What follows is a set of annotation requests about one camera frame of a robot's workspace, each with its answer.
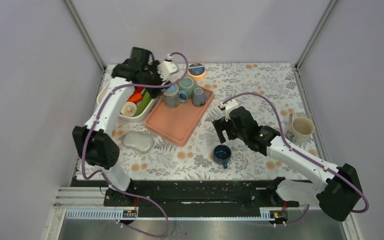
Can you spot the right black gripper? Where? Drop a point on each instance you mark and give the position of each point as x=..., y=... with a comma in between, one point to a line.
x=221, y=125

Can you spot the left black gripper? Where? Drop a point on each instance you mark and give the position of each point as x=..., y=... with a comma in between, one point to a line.
x=153, y=67

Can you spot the dark blue ribbed mug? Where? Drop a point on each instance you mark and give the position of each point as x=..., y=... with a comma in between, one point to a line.
x=222, y=154

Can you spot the light blue butterfly mug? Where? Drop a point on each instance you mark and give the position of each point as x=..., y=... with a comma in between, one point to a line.
x=174, y=96

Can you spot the small grey mug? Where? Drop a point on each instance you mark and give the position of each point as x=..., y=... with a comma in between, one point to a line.
x=200, y=96

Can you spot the tall beige mug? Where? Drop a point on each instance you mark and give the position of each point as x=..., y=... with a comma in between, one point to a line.
x=299, y=128

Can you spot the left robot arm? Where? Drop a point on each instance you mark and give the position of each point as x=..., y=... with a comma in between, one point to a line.
x=98, y=152

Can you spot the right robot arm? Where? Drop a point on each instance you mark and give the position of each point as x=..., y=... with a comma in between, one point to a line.
x=335, y=189

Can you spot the teal green glazed mug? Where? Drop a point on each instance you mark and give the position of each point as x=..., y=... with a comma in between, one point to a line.
x=187, y=84

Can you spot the toy red chili pepper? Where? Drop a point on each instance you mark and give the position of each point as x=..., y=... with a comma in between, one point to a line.
x=138, y=89

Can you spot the toy green bean pod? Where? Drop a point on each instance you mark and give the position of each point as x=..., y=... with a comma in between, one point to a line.
x=144, y=103

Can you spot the toy orange carrot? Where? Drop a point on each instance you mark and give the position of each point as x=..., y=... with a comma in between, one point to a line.
x=135, y=98

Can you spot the toy white mushroom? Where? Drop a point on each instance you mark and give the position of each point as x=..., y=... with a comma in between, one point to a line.
x=129, y=109

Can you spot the orange tape roll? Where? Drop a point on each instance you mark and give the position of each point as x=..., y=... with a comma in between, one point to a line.
x=196, y=71

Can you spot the white oval vegetable basket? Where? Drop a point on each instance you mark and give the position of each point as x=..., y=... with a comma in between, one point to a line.
x=106, y=77

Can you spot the pink rectangular tray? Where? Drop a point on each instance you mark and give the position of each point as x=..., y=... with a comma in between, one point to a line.
x=176, y=125

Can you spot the clear plastic oval lid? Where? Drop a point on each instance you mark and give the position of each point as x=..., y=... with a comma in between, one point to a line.
x=137, y=141

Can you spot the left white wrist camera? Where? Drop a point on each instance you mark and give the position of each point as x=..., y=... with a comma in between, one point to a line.
x=166, y=68

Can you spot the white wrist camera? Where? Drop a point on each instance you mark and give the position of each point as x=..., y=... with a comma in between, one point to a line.
x=229, y=106
x=166, y=68

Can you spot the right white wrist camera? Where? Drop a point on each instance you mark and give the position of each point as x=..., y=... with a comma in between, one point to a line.
x=229, y=106

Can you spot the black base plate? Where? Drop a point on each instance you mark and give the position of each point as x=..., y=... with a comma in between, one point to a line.
x=197, y=199

